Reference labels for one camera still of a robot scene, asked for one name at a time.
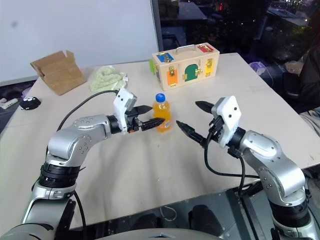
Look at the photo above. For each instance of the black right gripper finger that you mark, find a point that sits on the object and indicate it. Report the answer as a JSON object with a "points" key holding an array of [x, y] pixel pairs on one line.
{"points": [[191, 132], [205, 107]]}

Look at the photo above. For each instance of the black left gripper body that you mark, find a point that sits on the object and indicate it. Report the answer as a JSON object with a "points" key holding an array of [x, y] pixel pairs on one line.
{"points": [[132, 122]]}

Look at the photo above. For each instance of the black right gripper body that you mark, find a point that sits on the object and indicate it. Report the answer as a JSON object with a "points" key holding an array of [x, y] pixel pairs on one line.
{"points": [[216, 130]]}

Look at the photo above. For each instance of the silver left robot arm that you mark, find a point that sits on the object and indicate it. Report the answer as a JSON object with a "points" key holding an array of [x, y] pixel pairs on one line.
{"points": [[75, 136]]}

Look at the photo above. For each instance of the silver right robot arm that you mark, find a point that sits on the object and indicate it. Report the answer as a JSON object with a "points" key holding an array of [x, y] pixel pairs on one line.
{"points": [[275, 160]]}

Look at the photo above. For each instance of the orange soda bottle blue cap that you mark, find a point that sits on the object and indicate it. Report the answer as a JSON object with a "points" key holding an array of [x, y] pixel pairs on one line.
{"points": [[163, 117]]}

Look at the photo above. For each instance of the wooden lock box toy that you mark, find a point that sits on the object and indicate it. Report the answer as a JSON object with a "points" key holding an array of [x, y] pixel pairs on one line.
{"points": [[182, 72]]}

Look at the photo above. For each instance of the light green knitted cloth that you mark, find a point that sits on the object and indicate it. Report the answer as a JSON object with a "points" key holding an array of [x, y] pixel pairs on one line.
{"points": [[106, 78]]}

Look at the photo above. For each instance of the brown cardboard box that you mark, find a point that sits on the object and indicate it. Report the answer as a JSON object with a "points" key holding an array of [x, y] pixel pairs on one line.
{"points": [[62, 75]]}

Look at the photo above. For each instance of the light grey cloth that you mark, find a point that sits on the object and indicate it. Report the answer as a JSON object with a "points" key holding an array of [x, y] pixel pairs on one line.
{"points": [[312, 122]]}

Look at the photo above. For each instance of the black plush toy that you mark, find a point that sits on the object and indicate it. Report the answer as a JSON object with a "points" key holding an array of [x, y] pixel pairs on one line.
{"points": [[30, 103]]}

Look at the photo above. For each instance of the white remote control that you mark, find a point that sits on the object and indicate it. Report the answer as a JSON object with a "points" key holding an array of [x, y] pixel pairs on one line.
{"points": [[8, 103]]}

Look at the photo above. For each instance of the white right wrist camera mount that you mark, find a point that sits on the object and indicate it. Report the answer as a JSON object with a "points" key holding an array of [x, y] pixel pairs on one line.
{"points": [[231, 112]]}

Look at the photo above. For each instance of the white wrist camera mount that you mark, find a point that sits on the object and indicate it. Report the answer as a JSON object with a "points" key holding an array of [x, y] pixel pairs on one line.
{"points": [[120, 100], [231, 112]]}

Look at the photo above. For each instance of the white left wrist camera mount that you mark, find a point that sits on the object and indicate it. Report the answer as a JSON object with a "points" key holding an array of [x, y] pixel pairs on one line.
{"points": [[120, 100]]}

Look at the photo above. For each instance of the dark window frame post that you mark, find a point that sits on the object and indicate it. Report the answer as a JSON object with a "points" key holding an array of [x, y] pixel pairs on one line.
{"points": [[156, 27]]}

